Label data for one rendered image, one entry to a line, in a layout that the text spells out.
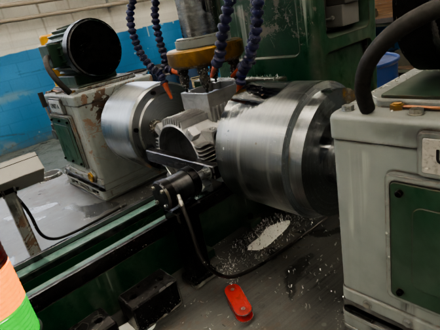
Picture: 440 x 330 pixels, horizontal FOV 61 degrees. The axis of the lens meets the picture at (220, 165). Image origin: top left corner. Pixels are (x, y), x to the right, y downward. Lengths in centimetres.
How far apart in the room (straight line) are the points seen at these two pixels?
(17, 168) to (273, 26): 70
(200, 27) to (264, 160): 36
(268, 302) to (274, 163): 27
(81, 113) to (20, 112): 511
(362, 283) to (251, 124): 31
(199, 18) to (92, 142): 57
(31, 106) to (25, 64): 61
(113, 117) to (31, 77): 528
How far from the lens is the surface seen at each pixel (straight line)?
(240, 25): 108
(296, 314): 71
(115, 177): 129
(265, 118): 64
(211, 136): 80
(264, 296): 75
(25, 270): 84
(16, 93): 629
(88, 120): 123
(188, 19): 87
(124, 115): 102
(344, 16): 106
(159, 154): 89
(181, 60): 84
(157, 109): 102
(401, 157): 48
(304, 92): 64
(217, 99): 86
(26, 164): 97
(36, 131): 638
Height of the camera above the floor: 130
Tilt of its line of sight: 22 degrees down
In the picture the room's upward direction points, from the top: 11 degrees counter-clockwise
